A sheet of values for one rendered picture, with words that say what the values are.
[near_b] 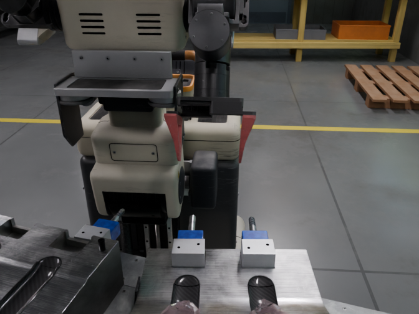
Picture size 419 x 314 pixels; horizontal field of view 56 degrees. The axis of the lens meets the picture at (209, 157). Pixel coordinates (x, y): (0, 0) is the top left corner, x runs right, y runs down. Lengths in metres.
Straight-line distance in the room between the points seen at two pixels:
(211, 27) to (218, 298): 0.38
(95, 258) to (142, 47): 0.50
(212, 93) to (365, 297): 1.43
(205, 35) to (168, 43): 0.35
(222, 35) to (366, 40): 5.42
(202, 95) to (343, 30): 5.31
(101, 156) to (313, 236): 1.37
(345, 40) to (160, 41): 5.04
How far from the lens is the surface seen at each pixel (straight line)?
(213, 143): 1.25
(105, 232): 0.72
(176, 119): 0.61
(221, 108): 0.60
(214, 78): 0.62
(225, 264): 0.64
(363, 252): 2.12
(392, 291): 1.96
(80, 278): 0.59
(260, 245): 0.64
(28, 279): 0.63
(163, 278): 0.62
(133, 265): 0.73
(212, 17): 0.57
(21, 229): 0.75
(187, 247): 0.63
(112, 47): 0.94
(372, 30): 5.99
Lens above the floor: 1.28
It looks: 27 degrees down
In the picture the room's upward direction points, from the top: straight up
